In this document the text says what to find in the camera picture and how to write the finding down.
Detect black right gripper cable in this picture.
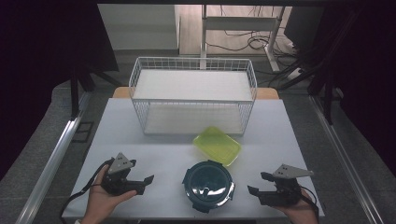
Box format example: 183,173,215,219
298,185,320,224

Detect black curtain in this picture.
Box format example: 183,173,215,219
307,0,396,178
0,0,120,181

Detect white wire shelf rack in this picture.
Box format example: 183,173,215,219
128,56,259,136

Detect black stand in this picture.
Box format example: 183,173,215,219
69,60,123,121
276,8,362,126

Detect white power strip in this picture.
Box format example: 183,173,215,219
287,67,303,81

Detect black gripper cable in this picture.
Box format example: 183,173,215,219
298,185,320,224
59,158,114,224

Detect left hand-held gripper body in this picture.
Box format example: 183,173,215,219
101,152,137,196

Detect black floor cables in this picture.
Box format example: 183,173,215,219
205,5,301,58

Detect wooden table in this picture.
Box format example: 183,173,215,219
111,86,280,101

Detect round container with dark lid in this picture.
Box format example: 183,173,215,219
181,159,236,215

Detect person's left hand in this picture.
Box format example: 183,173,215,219
82,164,138,224

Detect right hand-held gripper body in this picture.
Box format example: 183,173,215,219
259,163,315,207

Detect white metal desk frame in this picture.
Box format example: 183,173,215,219
200,4,286,73

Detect aluminium rail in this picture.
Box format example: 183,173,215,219
15,91,92,224
309,94,387,224

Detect white cabinet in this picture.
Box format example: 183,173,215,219
97,4,182,51

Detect black square floor frame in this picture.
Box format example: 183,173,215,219
71,120,95,144

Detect person's right hand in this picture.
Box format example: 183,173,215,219
275,189,318,224

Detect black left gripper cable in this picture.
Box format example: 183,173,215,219
59,158,114,224

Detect yellow-green plastic tray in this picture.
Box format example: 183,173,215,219
192,125,243,167

